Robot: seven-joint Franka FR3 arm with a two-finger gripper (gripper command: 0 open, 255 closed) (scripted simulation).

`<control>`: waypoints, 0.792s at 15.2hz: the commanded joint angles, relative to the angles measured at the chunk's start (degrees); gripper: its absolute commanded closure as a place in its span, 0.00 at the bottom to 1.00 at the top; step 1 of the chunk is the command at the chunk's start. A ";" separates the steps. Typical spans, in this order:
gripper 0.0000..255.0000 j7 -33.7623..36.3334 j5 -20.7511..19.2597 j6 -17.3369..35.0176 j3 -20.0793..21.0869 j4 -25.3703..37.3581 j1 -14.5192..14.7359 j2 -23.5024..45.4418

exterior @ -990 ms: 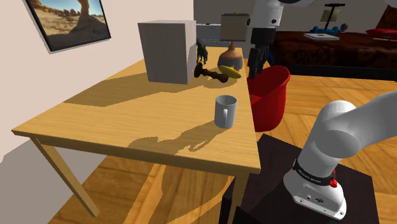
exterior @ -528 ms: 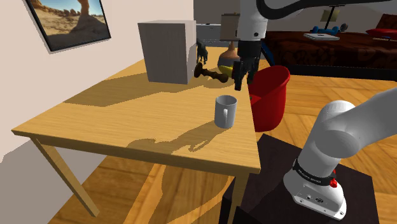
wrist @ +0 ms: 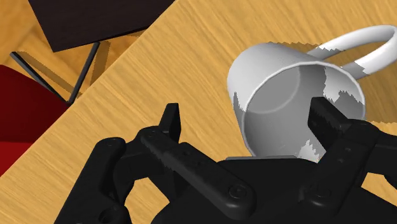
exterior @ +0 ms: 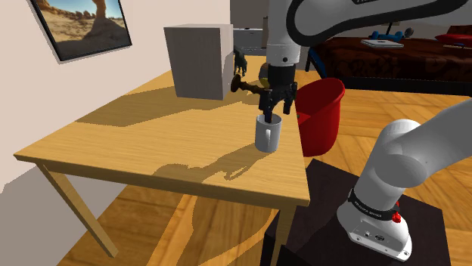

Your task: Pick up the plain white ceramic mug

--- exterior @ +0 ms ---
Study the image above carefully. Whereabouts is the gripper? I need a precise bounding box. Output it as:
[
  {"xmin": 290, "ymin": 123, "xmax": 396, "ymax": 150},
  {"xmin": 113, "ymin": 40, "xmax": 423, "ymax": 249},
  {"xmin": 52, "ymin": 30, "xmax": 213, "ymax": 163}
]
[{"xmin": 258, "ymin": 63, "xmax": 299, "ymax": 125}]

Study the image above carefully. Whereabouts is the white mug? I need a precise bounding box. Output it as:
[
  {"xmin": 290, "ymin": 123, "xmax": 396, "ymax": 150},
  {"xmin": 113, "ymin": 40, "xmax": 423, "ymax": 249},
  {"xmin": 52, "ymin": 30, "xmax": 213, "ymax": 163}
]
[{"xmin": 254, "ymin": 113, "xmax": 284, "ymax": 153}]

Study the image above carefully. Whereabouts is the gold grey ball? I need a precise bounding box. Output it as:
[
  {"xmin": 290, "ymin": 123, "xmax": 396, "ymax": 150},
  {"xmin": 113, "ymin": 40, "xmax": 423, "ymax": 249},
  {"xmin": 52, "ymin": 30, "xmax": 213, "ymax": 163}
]
[{"xmin": 258, "ymin": 62, "xmax": 271, "ymax": 89}]

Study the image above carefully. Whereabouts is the dark bronze candlestick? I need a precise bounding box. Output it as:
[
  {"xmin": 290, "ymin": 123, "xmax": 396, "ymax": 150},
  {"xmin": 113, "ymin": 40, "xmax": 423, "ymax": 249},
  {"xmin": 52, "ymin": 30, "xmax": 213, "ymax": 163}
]
[{"xmin": 230, "ymin": 73, "xmax": 267, "ymax": 98}]

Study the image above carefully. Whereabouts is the red bin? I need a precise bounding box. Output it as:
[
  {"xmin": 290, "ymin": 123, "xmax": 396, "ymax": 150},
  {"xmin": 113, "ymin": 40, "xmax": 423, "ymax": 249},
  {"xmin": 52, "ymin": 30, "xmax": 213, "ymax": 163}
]
[{"xmin": 294, "ymin": 77, "xmax": 346, "ymax": 158}]

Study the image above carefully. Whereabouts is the dark figure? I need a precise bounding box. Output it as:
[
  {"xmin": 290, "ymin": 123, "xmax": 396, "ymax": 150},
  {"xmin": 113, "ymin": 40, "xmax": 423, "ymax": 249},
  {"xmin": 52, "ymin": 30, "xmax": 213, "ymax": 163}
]
[{"xmin": 233, "ymin": 45, "xmax": 249, "ymax": 77}]

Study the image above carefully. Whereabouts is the grey cabinet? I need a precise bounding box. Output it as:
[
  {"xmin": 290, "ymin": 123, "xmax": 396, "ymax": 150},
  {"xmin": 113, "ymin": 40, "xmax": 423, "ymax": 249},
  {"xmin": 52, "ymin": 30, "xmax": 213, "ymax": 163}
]
[{"xmin": 232, "ymin": 26, "xmax": 269, "ymax": 57}]

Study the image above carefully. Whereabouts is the grey box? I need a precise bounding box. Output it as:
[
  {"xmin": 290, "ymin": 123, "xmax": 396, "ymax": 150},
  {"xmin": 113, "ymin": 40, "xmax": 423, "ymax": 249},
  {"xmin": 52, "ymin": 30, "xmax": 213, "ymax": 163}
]
[{"xmin": 163, "ymin": 23, "xmax": 235, "ymax": 101}]

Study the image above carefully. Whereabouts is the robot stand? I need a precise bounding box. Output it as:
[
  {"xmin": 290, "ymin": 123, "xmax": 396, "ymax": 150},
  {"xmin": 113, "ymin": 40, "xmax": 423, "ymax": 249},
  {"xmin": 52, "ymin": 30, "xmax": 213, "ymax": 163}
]
[{"xmin": 259, "ymin": 158, "xmax": 453, "ymax": 266}]

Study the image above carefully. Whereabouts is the wooden table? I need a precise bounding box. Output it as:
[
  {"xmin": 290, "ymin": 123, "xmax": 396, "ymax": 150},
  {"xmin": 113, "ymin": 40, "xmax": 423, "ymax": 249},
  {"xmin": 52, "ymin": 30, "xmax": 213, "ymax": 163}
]
[{"xmin": 13, "ymin": 54, "xmax": 312, "ymax": 266}]

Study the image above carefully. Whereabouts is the bed with dark brown cover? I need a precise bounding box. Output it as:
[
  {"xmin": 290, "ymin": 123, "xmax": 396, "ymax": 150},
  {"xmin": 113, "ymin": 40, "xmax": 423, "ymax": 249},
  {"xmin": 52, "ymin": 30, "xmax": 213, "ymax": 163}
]
[{"xmin": 312, "ymin": 24, "xmax": 472, "ymax": 97}]

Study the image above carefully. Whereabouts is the framed desert wall picture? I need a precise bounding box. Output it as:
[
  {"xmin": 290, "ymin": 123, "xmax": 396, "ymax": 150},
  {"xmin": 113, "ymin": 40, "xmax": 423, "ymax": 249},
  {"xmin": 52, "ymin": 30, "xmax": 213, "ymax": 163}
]
[{"xmin": 29, "ymin": 0, "xmax": 133, "ymax": 63}]

